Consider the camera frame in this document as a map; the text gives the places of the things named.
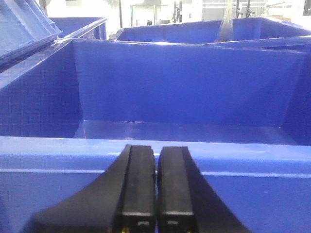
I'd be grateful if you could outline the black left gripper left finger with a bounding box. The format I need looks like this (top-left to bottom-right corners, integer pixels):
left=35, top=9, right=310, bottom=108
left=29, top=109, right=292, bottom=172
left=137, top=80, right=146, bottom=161
left=21, top=145, right=156, bottom=233

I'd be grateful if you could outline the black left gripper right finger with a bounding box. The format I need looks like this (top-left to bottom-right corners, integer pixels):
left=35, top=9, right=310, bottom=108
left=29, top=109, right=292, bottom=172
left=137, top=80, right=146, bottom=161
left=157, top=147, right=250, bottom=233

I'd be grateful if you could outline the blue plastic bin left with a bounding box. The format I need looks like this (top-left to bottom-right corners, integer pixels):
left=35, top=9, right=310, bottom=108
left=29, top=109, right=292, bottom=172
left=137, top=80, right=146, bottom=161
left=0, top=39, right=311, bottom=233

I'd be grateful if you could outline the blue bin upper left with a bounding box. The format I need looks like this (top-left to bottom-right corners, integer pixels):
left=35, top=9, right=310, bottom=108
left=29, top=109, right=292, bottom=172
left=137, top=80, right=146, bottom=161
left=50, top=17, right=107, bottom=40

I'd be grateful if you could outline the blue bin behind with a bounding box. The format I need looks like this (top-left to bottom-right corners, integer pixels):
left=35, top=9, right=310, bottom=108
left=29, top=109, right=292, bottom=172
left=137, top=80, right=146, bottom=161
left=111, top=17, right=311, bottom=52

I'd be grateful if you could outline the light blue tilted bin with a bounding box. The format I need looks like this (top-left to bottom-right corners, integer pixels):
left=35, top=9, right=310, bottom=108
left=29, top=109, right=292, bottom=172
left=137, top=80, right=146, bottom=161
left=0, top=0, right=61, bottom=70

